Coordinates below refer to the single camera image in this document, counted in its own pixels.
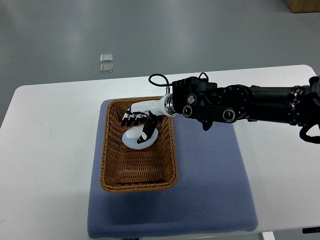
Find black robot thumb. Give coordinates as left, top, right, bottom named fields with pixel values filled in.
left=137, top=112, right=158, bottom=145

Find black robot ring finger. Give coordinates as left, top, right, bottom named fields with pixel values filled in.
left=126, top=113, right=136, bottom=126

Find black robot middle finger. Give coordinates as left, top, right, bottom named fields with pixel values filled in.
left=133, top=113, right=142, bottom=125

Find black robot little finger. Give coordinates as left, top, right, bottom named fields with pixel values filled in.
left=121, top=113, right=131, bottom=126

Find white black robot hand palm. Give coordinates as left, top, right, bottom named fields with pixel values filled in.
left=129, top=96, right=173, bottom=117

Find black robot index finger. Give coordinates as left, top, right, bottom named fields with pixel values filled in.
left=139, top=112, right=150, bottom=124

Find blue white plush toy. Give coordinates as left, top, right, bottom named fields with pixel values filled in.
left=122, top=125, right=158, bottom=150

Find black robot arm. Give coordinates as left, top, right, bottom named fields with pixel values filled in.
left=121, top=72, right=320, bottom=144

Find brown wicker basket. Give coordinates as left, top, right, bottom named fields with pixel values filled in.
left=99, top=97, right=178, bottom=193

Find lower metal floor plate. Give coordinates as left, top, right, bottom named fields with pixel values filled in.
left=99, top=63, right=114, bottom=73

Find metal floor plate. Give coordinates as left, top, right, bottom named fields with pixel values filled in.
left=99, top=63, right=114, bottom=73
left=100, top=53, right=113, bottom=63

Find upper metal floor plate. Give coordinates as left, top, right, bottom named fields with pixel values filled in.
left=100, top=53, right=113, bottom=63

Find blue quilted mat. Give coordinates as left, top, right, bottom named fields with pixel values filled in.
left=87, top=98, right=258, bottom=239

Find cardboard box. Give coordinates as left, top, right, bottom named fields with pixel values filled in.
left=284, top=0, right=320, bottom=14

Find black cable loop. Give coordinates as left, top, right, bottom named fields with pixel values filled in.
left=148, top=73, right=173, bottom=94

